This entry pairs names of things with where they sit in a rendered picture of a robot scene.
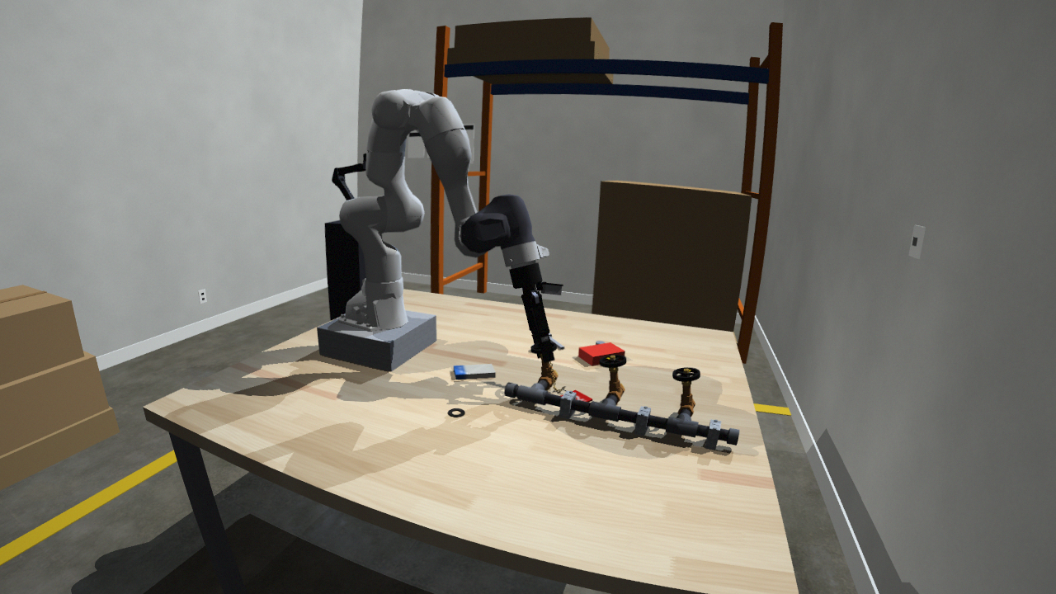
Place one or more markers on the red rectangular block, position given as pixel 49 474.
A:
pixel 592 354

